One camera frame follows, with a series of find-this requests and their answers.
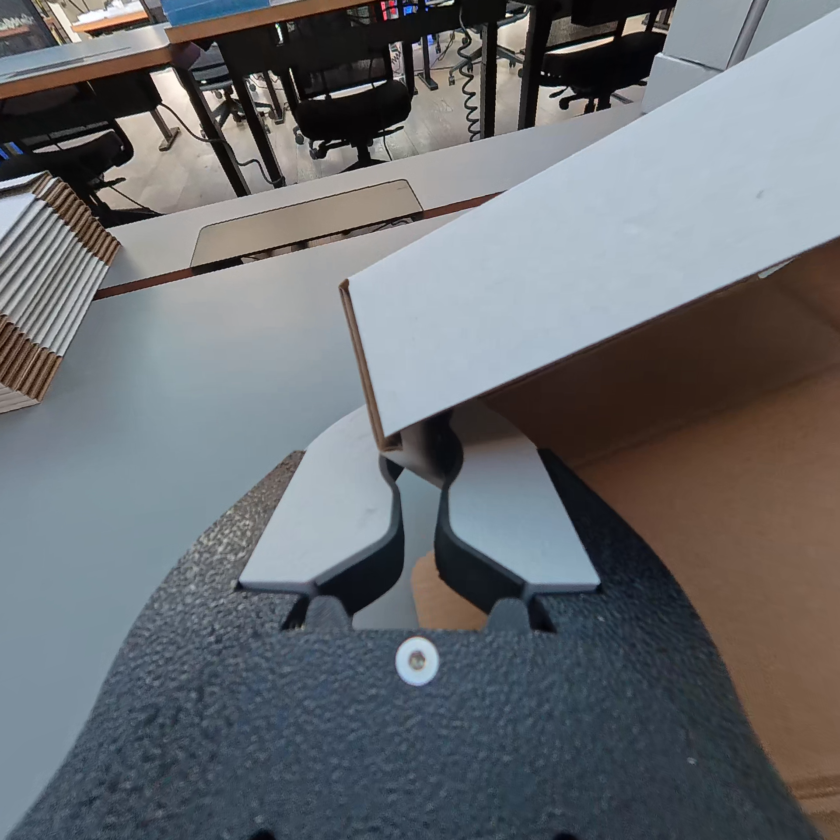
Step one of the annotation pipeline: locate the black framed desk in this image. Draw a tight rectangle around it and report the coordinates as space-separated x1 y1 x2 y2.
164 0 421 198
0 25 178 152
482 0 546 135

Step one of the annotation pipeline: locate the black office chair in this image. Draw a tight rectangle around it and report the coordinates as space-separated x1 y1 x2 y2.
0 98 165 227
282 13 416 170
541 0 669 118

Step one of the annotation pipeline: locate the grey desk cable cover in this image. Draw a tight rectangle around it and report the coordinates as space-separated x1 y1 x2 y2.
189 178 425 269

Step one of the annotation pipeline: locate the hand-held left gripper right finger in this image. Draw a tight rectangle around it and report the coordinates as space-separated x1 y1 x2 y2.
433 400 602 619

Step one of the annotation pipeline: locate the stack of folded white cartons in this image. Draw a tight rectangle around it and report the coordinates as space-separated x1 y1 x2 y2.
640 0 772 116

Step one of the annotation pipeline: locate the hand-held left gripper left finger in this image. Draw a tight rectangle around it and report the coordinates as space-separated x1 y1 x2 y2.
238 406 406 616

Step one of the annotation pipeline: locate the white cardboard box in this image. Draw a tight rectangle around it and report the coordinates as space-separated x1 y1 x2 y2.
339 7 840 840

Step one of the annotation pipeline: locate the black coiled cable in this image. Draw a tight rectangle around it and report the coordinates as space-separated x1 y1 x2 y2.
456 23 485 142

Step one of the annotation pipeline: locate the stack of flat cardboard sheets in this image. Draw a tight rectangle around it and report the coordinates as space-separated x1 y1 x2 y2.
0 171 123 416

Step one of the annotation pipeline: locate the flat blue package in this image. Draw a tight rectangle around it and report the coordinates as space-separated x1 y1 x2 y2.
161 0 271 28

